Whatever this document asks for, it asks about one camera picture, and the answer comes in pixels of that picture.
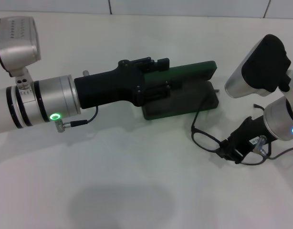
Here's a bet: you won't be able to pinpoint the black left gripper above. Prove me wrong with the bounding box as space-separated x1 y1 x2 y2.
74 57 182 110

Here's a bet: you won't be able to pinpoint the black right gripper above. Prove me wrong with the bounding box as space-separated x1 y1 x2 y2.
219 116 272 165

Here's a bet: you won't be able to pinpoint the green glasses case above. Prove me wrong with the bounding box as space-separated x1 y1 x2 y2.
143 60 220 121

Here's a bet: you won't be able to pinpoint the black glasses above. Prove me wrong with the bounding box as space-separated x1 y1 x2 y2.
190 89 269 167

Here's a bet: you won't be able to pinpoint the dark cable on right arm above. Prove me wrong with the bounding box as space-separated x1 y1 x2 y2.
267 145 293 161

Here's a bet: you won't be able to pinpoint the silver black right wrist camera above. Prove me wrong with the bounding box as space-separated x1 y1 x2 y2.
224 34 293 102

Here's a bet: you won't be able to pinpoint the black cable with silver plug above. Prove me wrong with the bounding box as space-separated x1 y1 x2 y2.
55 105 100 133

